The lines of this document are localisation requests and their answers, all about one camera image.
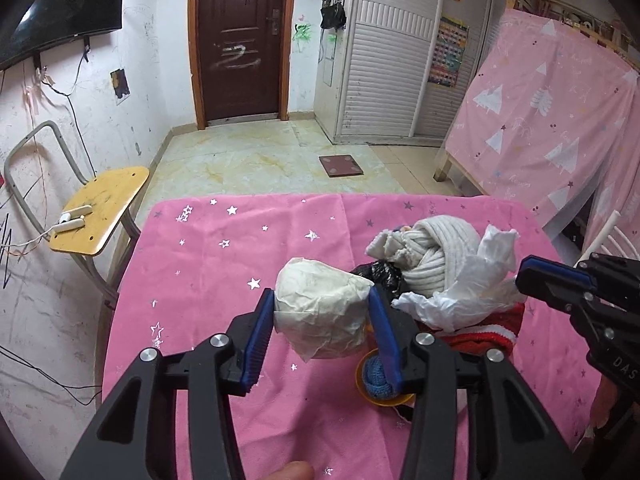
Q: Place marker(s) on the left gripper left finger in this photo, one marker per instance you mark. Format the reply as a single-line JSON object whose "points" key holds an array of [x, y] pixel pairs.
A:
{"points": [[133, 435]]}

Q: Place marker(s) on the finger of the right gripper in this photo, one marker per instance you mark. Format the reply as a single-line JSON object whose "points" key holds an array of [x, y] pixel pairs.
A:
{"points": [[559, 286]]}

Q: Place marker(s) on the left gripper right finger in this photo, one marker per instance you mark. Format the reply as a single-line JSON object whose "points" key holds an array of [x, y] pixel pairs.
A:
{"points": [[511, 435]]}

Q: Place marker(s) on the red white knitted sock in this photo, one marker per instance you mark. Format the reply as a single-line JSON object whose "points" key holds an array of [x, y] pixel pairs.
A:
{"points": [[498, 331]]}

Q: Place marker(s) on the white plastic bag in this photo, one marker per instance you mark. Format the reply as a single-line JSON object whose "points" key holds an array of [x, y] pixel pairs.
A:
{"points": [[483, 286]]}

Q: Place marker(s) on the black plastic bag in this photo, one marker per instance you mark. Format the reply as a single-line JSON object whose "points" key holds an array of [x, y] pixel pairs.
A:
{"points": [[385, 274]]}

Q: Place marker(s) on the white paper ball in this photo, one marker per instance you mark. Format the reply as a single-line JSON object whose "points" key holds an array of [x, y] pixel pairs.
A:
{"points": [[322, 311]]}

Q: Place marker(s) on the left hand thumb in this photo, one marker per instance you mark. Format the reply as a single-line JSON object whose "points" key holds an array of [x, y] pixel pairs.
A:
{"points": [[297, 470]]}

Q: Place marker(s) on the grey white knitted hat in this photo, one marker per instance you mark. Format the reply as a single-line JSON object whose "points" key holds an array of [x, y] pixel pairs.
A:
{"points": [[430, 254]]}

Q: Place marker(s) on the orange cup with blue yarn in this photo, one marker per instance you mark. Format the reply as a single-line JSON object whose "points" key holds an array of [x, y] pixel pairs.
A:
{"points": [[373, 385]]}

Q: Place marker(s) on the pink star tablecloth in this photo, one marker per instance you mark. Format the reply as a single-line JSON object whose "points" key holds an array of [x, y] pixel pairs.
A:
{"points": [[202, 261]]}

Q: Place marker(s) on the pink tree-pattern bed curtain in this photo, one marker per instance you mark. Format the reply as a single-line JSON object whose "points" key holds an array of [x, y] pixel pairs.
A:
{"points": [[551, 120]]}

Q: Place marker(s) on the yellow wooden chair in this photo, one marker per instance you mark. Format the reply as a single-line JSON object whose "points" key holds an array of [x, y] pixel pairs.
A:
{"points": [[111, 195]]}

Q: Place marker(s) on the white power strip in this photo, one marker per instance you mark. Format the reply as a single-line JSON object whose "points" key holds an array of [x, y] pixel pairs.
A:
{"points": [[73, 219]]}

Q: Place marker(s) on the brown bathroom scale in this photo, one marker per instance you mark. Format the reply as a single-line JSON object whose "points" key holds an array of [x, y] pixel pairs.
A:
{"points": [[340, 166]]}

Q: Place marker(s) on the white louvered wardrobe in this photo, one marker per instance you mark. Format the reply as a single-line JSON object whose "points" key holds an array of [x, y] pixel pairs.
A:
{"points": [[372, 83]]}

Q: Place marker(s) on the dark brown door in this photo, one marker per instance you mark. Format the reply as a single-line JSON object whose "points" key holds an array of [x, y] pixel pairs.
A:
{"points": [[239, 54]]}

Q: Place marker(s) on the wooden bed frame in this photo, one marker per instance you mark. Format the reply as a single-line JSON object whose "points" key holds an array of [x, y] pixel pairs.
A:
{"points": [[449, 170]]}

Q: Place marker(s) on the colourful wall poster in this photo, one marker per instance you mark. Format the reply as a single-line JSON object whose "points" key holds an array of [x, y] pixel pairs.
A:
{"points": [[449, 49]]}

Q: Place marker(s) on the black wall television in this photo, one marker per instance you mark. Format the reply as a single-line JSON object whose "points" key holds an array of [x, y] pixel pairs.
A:
{"points": [[32, 26]]}

